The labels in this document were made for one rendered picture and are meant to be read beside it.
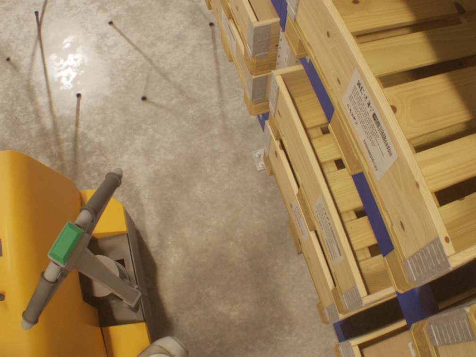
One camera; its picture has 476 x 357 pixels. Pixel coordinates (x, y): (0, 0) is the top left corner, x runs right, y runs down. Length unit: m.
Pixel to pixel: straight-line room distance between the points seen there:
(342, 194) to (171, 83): 1.39
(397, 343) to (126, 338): 1.07
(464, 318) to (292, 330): 1.51
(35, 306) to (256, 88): 1.39
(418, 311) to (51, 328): 1.12
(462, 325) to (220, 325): 1.57
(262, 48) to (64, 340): 1.27
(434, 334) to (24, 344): 1.16
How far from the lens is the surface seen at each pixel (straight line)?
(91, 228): 1.21
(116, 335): 2.03
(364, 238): 1.68
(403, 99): 1.25
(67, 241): 0.99
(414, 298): 1.26
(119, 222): 2.15
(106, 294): 1.97
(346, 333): 2.11
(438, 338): 1.07
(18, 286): 1.62
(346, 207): 1.70
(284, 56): 1.76
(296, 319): 2.36
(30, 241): 1.69
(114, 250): 2.16
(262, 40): 1.85
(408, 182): 0.97
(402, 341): 1.96
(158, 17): 3.09
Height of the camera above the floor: 2.33
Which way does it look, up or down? 68 degrees down
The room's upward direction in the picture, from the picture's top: 2 degrees clockwise
